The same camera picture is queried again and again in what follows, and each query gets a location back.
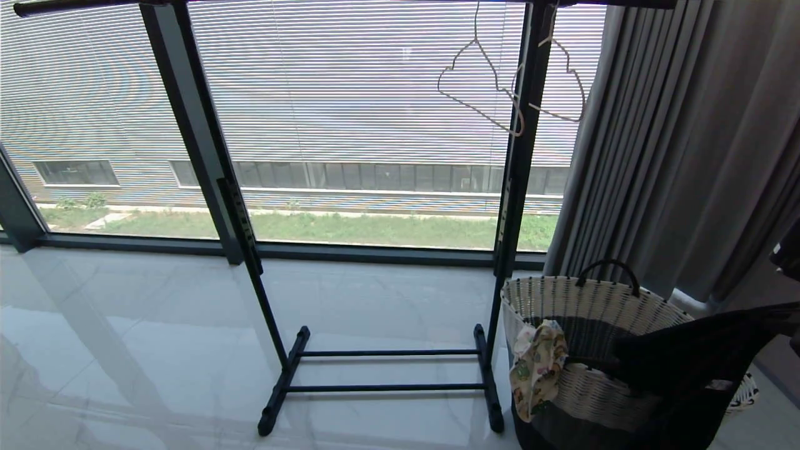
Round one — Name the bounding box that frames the white laundry basket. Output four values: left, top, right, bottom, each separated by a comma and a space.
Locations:
500, 259, 761, 450

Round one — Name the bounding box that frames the beige curtain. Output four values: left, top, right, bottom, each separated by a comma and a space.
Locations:
542, 0, 800, 313

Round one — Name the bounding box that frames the window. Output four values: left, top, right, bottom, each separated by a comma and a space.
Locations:
0, 0, 608, 271

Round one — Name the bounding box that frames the black clothes rack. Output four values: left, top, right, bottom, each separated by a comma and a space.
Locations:
12, 0, 678, 437

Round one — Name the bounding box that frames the pink clothes hanger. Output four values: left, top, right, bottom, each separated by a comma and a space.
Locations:
437, 0, 526, 138
511, 5, 587, 124

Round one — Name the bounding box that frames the black garment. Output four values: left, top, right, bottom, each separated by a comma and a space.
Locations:
611, 302, 800, 450

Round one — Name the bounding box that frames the cream printed garment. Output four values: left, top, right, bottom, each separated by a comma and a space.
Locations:
509, 319, 570, 423

